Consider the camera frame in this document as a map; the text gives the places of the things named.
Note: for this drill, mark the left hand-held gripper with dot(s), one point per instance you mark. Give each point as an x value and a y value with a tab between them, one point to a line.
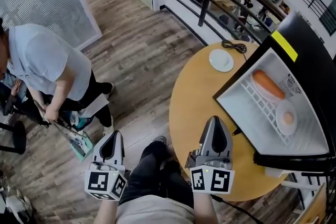
97	182

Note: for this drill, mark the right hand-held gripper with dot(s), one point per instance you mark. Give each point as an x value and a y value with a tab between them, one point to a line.
218	181

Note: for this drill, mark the black mini fridge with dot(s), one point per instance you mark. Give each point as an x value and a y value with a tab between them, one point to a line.
309	60

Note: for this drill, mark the person's left forearm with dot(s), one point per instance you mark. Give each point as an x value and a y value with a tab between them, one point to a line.
106	212

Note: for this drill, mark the person's right forearm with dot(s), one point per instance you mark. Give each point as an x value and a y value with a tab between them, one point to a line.
204	208

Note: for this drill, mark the teal and white bag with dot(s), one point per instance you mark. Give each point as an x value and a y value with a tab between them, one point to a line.
81	144

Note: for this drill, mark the person's dark trousered legs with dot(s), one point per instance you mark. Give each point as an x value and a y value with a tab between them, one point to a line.
152	173

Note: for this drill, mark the round wooden table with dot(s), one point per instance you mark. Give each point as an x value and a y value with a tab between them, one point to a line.
194	102

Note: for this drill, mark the person's beige shirt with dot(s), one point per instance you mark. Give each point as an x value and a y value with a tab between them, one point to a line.
152	211

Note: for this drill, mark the wood-topped black metal railing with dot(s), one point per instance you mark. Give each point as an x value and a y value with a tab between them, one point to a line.
207	0

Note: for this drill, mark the white-framed glass partition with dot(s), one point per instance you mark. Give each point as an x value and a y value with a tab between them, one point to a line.
47	0

